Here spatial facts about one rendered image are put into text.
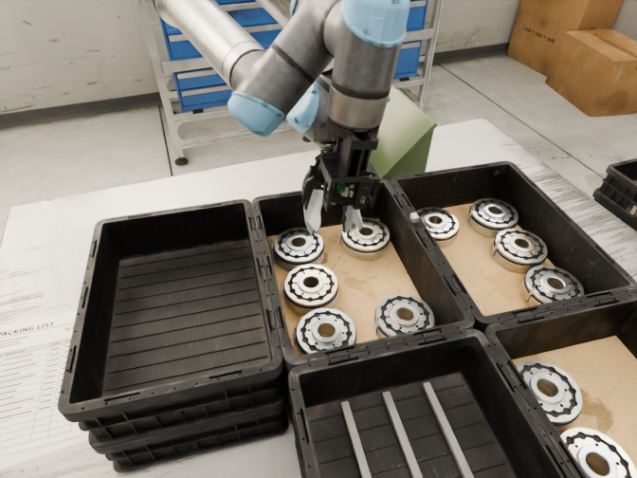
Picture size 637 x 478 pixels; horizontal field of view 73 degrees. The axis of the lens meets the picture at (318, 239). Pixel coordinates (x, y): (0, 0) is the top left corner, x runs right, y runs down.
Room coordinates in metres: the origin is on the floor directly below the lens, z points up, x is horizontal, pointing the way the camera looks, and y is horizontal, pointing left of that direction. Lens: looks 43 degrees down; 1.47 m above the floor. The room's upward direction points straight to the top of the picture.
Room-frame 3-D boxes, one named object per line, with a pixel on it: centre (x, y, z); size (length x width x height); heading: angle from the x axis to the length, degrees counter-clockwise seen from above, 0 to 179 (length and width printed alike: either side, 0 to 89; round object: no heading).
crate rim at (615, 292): (0.61, -0.34, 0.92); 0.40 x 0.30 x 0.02; 14
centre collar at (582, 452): (0.21, -0.37, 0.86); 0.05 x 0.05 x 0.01
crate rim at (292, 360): (0.54, -0.05, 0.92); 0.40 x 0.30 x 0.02; 14
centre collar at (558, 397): (0.32, -0.34, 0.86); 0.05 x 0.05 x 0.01
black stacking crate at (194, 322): (0.47, 0.24, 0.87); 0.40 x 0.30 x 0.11; 14
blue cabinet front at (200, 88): (2.41, 0.44, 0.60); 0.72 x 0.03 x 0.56; 110
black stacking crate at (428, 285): (0.54, -0.05, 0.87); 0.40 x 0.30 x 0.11; 14
